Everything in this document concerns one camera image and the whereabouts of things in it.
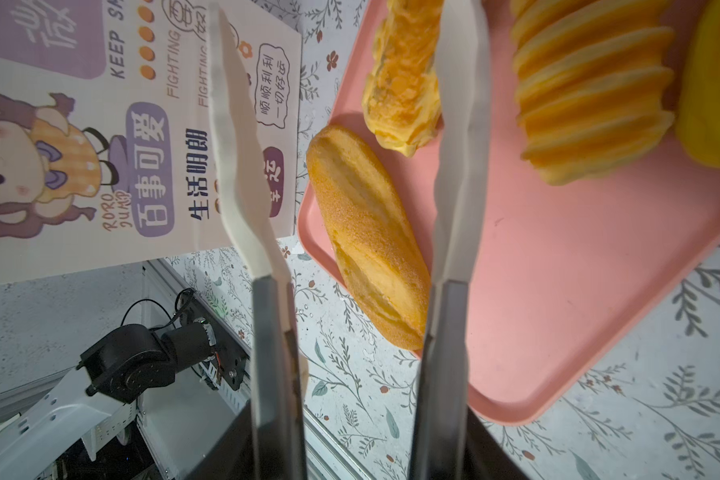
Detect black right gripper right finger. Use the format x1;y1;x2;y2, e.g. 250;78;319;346
464;408;529;480

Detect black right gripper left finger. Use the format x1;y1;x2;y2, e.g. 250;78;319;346
186;402;255;480

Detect steel tongs with white tips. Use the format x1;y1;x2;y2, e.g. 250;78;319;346
207;1;491;479

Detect white printed paper bag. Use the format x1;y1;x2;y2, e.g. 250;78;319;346
0;0;304;288

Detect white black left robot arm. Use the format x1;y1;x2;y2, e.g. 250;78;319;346
0;290;248;479

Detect sugared oblong bread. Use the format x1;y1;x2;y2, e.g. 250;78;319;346
362;0;444;158

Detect ridged spiral bread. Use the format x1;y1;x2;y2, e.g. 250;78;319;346
510;0;675;186

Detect long golden baguette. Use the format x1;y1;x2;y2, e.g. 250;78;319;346
306;125;431;351

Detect yellow orange bun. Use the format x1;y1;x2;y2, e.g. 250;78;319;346
675;1;720;169

